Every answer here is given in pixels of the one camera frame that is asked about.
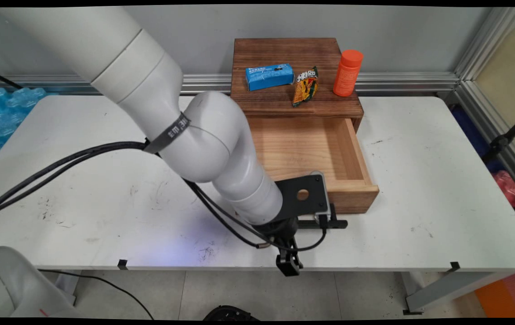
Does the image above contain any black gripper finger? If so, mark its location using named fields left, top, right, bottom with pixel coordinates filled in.
left=276, top=239, right=291, bottom=277
left=290, top=239, right=304, bottom=276

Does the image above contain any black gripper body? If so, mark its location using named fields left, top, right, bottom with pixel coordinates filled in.
left=257, top=217, right=301, bottom=251

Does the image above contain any light wooden drawer black handle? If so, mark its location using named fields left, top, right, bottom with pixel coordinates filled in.
left=246, top=116, right=380, bottom=230

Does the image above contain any black round floor object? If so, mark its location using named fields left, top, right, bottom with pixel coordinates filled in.
left=203, top=306, right=261, bottom=321

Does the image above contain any orange green snack packet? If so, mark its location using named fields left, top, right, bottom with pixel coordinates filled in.
left=292, top=66, right=319, bottom=107

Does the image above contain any grey table leg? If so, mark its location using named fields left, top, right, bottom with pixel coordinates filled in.
left=403, top=271, right=515, bottom=315
left=54, top=270, right=82, bottom=305

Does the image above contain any blue cardboard box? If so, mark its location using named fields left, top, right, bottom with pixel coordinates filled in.
left=245, top=63, right=295, bottom=92

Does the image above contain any orange plastic bottle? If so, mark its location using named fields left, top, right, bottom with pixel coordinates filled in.
left=333, top=50, right=364, bottom=97

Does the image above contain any orange box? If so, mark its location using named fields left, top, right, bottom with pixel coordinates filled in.
left=474, top=271, right=515, bottom=319

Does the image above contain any dark blue bag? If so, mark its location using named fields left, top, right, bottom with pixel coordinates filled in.
left=451, top=106, right=503, bottom=173

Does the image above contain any pink plastic bag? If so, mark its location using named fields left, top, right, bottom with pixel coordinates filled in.
left=492, top=171, right=515, bottom=208

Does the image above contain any black tripod pole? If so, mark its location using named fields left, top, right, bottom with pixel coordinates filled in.
left=481, top=106, right=515, bottom=166

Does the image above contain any pack of water bottles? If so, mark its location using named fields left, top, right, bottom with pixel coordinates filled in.
left=0, top=87, right=48, bottom=153

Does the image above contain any black wrist camera mount plate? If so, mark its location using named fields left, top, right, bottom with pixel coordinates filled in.
left=275, top=171, right=333, bottom=224

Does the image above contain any black velcro cable strap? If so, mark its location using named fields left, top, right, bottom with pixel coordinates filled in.
left=143, top=112, right=192, bottom=154

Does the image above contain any thin black floor cable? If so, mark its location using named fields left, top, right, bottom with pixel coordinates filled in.
left=38, top=269, right=155, bottom=320

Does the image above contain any horizontal aluminium frame rail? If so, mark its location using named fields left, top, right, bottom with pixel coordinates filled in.
left=0, top=72, right=460, bottom=96

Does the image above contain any aluminium corner frame post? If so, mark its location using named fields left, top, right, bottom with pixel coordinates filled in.
left=454, top=7, right=515, bottom=199

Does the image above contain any thin black background cable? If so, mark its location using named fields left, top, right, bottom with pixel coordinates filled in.
left=0, top=67, right=24, bottom=89

